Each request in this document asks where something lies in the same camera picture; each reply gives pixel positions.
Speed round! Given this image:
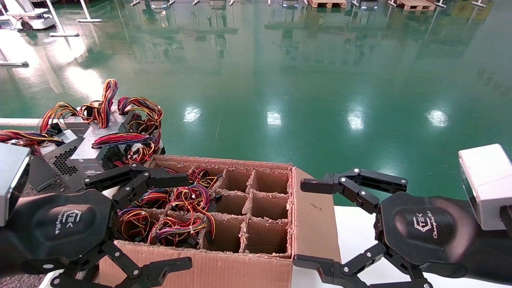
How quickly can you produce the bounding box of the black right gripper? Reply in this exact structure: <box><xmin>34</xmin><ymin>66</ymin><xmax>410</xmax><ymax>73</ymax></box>
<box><xmin>293</xmin><ymin>168</ymin><xmax>479</xmax><ymax>288</ymax></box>

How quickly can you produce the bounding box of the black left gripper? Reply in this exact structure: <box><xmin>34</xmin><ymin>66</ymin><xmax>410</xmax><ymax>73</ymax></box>
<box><xmin>0</xmin><ymin>163</ymin><xmax>194</xmax><ymax>288</ymax></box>

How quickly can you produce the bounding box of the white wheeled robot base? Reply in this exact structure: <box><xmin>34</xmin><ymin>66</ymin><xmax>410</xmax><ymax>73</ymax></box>
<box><xmin>3</xmin><ymin>0</ymin><xmax>56</xmax><ymax>31</ymax></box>

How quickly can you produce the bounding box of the brown cardboard box with dividers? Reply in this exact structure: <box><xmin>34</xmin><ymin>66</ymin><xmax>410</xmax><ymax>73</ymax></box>
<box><xmin>98</xmin><ymin>155</ymin><xmax>343</xmax><ymax>288</ymax></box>

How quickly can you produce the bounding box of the dark grey power supply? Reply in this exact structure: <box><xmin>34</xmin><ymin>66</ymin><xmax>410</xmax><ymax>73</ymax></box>
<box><xmin>27</xmin><ymin>154</ymin><xmax>60</xmax><ymax>192</ymax></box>

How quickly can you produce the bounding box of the white floor stand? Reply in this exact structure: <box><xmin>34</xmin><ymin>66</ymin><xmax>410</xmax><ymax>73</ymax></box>
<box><xmin>0</xmin><ymin>48</ymin><xmax>30</xmax><ymax>68</ymax></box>
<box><xmin>45</xmin><ymin>0</ymin><xmax>80</xmax><ymax>38</ymax></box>
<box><xmin>78</xmin><ymin>0</ymin><xmax>104</xmax><ymax>23</ymax></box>

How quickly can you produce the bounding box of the wooden pallet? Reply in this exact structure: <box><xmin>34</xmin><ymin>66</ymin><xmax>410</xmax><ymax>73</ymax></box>
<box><xmin>396</xmin><ymin>0</ymin><xmax>436</xmax><ymax>12</ymax></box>
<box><xmin>308</xmin><ymin>0</ymin><xmax>348</xmax><ymax>9</ymax></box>

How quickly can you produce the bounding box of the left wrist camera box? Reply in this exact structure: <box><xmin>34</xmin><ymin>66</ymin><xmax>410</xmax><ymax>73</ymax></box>
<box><xmin>0</xmin><ymin>143</ymin><xmax>31</xmax><ymax>227</ymax></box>

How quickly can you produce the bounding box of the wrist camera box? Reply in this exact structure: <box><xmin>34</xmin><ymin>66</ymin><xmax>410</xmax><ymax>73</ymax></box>
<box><xmin>0</xmin><ymin>143</ymin><xmax>31</xmax><ymax>227</ymax></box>
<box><xmin>458</xmin><ymin>144</ymin><xmax>512</xmax><ymax>232</ymax></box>

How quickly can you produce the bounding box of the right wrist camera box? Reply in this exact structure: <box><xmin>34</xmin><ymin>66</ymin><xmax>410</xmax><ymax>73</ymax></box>
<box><xmin>458</xmin><ymin>144</ymin><xmax>512</xmax><ymax>232</ymax></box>

